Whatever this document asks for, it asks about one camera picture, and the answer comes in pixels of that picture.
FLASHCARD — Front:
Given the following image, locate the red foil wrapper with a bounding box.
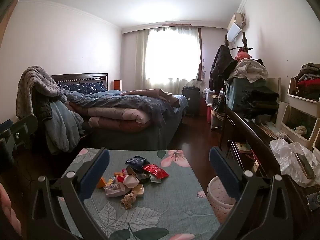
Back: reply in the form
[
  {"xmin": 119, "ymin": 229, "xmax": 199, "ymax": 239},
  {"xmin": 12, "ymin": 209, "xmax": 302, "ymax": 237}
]
[{"xmin": 144, "ymin": 164, "xmax": 170, "ymax": 180}]

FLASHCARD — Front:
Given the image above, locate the black hanging coat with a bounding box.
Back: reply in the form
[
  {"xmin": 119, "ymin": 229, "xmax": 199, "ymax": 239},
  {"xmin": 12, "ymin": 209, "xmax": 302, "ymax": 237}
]
[{"xmin": 209, "ymin": 45, "xmax": 238, "ymax": 91}]

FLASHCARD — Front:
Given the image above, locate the wooden coat rack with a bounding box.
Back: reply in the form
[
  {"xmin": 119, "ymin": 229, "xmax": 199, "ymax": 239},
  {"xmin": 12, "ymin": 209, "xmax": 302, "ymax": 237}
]
[{"xmin": 224, "ymin": 31, "xmax": 252, "ymax": 55}]

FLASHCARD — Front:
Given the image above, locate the black printed box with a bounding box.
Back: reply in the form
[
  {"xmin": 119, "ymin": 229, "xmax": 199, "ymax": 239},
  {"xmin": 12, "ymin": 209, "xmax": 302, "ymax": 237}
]
[{"xmin": 125, "ymin": 165, "xmax": 151, "ymax": 181}]

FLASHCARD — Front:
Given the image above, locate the white plastic bag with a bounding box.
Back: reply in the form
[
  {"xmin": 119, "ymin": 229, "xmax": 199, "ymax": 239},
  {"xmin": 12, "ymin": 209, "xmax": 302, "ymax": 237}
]
[{"xmin": 269, "ymin": 138, "xmax": 320, "ymax": 188}]

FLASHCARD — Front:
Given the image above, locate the white air conditioner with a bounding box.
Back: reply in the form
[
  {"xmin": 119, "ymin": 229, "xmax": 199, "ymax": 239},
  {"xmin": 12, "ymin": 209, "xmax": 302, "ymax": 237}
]
[{"xmin": 226, "ymin": 12, "xmax": 247, "ymax": 42}]

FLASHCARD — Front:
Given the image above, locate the pink folded quilt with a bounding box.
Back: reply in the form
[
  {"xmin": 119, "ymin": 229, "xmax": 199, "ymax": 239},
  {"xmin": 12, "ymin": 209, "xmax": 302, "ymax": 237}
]
[{"xmin": 69, "ymin": 104, "xmax": 151, "ymax": 133}]

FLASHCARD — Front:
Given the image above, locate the black suitcase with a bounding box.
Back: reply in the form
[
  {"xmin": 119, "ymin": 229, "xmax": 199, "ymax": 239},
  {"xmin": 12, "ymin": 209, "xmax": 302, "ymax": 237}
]
[{"xmin": 181, "ymin": 85, "xmax": 201, "ymax": 117}]

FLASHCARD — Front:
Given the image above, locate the light blue fleece robe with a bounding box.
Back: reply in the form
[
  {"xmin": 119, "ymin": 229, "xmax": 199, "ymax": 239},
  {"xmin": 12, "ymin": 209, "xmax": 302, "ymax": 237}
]
[{"xmin": 45, "ymin": 99, "xmax": 85, "ymax": 155}]

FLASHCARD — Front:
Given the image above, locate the white cloth pile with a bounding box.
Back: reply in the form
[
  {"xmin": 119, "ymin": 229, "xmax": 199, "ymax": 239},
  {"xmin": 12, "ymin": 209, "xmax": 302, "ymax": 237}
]
[{"xmin": 228, "ymin": 58, "xmax": 269, "ymax": 83}]

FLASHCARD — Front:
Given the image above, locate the bed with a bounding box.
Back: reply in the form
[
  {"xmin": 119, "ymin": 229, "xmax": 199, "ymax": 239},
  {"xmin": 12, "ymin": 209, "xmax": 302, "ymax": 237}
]
[{"xmin": 50, "ymin": 73, "xmax": 190, "ymax": 151}]

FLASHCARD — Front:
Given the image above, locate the blue duvet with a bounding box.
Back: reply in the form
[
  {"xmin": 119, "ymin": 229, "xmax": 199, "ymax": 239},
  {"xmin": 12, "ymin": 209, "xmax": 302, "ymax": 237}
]
[{"xmin": 62, "ymin": 89, "xmax": 188, "ymax": 117}]

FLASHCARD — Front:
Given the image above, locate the brown blanket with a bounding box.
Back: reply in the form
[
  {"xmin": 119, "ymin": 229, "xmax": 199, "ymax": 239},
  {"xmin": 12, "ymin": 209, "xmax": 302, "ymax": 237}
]
[{"xmin": 120, "ymin": 89, "xmax": 180, "ymax": 106}]

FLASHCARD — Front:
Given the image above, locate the brown crumpled paper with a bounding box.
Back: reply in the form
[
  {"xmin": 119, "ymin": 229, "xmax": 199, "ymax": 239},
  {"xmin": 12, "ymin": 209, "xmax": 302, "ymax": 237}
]
[{"xmin": 121, "ymin": 191, "xmax": 137, "ymax": 210}]

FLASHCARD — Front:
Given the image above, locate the pink dotted waste bin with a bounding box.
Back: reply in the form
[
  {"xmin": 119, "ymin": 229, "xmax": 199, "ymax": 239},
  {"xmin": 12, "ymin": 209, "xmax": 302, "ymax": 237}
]
[{"xmin": 206, "ymin": 176, "xmax": 237, "ymax": 224}]

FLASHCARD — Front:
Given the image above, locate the cream storage bin rack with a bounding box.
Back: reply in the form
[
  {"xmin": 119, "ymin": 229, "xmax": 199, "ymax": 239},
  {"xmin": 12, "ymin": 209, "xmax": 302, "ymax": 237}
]
[{"xmin": 275, "ymin": 76, "xmax": 320, "ymax": 152}]

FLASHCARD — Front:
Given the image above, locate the dark wooden dresser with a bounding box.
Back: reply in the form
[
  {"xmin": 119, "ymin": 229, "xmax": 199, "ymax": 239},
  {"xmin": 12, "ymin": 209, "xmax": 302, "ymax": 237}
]
[{"xmin": 219, "ymin": 102, "xmax": 320, "ymax": 240}]

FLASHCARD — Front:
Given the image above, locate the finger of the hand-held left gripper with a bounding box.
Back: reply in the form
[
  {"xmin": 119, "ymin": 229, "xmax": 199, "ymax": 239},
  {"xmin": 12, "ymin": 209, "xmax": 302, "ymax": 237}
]
[
  {"xmin": 0, "ymin": 120, "xmax": 14, "ymax": 140},
  {"xmin": 4, "ymin": 116, "xmax": 39, "ymax": 153}
]

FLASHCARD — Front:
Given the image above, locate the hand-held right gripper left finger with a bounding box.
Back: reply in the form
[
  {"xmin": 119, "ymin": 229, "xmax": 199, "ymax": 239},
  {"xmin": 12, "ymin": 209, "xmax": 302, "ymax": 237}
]
[{"xmin": 31, "ymin": 147, "xmax": 110, "ymax": 240}]

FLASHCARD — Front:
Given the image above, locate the dark blue wrapper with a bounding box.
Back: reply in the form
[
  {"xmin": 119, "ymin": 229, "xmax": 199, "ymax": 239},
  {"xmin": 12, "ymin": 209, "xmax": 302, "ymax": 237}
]
[{"xmin": 125, "ymin": 156, "xmax": 150, "ymax": 167}]

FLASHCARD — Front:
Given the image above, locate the booklet in drawer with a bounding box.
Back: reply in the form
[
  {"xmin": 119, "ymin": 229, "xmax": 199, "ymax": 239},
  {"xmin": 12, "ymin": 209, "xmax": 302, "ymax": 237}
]
[{"xmin": 235, "ymin": 142, "xmax": 252, "ymax": 154}]

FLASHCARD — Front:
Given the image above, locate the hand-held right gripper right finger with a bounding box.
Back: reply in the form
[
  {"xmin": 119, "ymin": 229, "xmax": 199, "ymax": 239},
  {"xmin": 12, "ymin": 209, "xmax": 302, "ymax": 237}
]
[{"xmin": 209, "ymin": 146, "xmax": 294, "ymax": 240}]

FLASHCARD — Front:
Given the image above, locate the pink white round lid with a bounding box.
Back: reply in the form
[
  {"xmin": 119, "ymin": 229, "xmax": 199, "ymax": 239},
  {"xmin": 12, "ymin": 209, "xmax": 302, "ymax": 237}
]
[{"xmin": 123, "ymin": 174, "xmax": 139, "ymax": 188}]

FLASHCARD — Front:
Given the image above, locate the grey knit blanket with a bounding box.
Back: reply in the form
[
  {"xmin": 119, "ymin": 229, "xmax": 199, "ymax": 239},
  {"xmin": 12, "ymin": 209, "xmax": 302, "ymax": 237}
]
[{"xmin": 16, "ymin": 65, "xmax": 67, "ymax": 120}]

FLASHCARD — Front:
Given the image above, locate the white crumpled packet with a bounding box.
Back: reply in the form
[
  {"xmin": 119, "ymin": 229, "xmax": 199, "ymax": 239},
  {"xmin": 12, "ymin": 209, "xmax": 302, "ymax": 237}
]
[{"xmin": 104, "ymin": 182, "xmax": 126, "ymax": 198}]

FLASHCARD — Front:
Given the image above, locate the sheer window curtain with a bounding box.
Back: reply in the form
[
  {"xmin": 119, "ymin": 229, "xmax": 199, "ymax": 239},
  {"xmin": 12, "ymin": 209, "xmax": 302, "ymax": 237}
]
[{"xmin": 136, "ymin": 26, "xmax": 203, "ymax": 90}]

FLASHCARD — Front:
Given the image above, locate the star print pillow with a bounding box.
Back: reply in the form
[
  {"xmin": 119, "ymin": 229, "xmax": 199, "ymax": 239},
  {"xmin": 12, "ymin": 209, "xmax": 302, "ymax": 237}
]
[{"xmin": 58, "ymin": 81, "xmax": 107, "ymax": 93}]

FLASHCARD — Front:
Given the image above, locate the dark wooden headboard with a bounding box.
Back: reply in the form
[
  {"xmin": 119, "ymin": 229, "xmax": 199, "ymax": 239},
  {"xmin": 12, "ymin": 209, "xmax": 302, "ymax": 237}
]
[{"xmin": 50, "ymin": 73, "xmax": 108, "ymax": 91}]

